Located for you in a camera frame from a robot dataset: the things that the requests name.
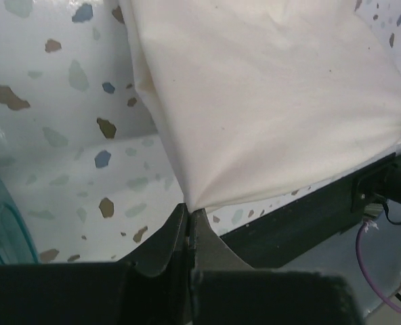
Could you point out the cream white t-shirt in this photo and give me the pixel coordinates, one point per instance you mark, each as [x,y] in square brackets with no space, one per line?
[256,99]

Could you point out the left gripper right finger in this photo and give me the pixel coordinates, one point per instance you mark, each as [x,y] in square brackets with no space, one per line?
[226,290]

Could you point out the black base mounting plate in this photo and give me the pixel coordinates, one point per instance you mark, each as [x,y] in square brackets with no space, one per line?
[282,235]

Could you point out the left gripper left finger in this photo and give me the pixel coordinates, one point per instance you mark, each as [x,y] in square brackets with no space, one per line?
[147,286]

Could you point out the teal plastic basket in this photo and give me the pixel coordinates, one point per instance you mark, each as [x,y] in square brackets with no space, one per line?
[16,244]

